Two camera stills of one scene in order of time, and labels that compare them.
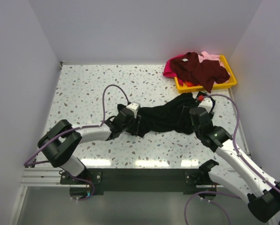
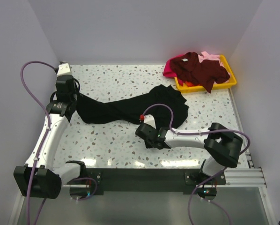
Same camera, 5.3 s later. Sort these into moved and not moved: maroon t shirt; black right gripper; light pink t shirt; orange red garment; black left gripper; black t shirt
Moved: black t shirt; black right gripper; black left gripper
Not moved: maroon t shirt; orange red garment; light pink t shirt
